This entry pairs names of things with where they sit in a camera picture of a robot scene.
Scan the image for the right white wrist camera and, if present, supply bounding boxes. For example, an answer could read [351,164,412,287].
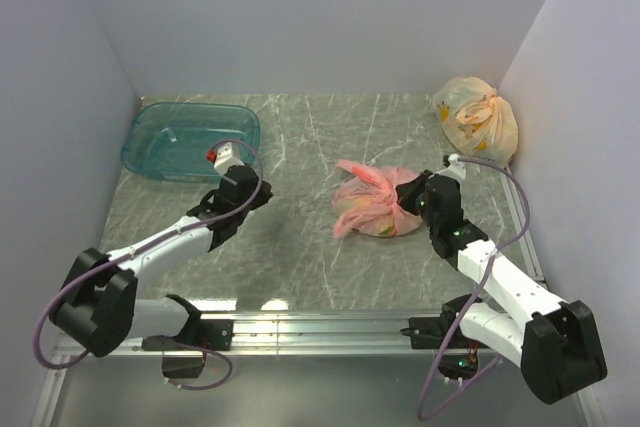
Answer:
[438,154,466,182]

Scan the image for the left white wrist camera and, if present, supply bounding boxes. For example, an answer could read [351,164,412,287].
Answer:
[206,142,245,175]

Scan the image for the orange knotted plastic bag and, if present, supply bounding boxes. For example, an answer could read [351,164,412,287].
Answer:
[431,77,519,168]

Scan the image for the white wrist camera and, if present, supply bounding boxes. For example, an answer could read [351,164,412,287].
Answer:
[206,142,245,175]
[438,154,466,182]

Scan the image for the black box under rail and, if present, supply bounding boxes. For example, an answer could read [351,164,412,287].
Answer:
[161,356,205,380]

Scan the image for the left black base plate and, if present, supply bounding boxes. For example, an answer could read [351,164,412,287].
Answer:
[141,318,234,351]

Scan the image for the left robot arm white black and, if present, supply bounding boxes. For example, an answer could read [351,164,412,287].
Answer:
[47,165,273,357]

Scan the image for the pink plastic bag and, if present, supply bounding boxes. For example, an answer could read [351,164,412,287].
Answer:
[332,159,422,238]

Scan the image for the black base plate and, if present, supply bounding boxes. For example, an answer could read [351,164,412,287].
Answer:
[400,317,485,350]
[141,318,234,351]

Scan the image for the teal transparent plastic basin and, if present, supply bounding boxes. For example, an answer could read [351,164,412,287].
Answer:
[121,102,261,183]

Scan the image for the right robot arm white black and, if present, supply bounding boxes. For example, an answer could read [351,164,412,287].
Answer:
[396,169,608,405]

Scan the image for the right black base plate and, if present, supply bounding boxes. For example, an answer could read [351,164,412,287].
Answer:
[400,317,485,350]

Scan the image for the aluminium mounting rail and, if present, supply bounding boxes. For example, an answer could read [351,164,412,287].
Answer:
[54,314,584,358]

